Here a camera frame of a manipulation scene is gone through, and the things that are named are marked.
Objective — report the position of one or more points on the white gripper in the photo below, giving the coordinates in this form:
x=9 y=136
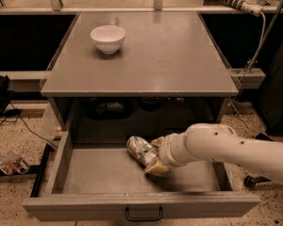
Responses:
x=167 y=154

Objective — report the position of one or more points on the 7up can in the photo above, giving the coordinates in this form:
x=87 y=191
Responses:
x=142 y=150

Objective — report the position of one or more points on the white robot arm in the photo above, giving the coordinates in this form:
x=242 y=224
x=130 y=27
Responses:
x=220 y=143

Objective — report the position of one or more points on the grey open top drawer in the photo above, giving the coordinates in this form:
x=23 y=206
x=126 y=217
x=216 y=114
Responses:
x=94 y=177

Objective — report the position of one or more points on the grey cabinet counter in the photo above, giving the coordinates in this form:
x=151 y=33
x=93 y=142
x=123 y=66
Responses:
x=164 y=54

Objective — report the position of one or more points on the white ceramic bowl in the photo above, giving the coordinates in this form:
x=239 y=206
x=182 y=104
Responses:
x=108 y=38

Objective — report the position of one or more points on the clear plastic bottle on floor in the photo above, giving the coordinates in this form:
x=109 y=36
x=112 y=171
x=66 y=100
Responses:
x=12 y=162

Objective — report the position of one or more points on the white power strip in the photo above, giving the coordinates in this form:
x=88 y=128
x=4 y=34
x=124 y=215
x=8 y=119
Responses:
x=249 y=6

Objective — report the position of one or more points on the black drawer handle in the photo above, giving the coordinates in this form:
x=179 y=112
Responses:
x=138 y=215

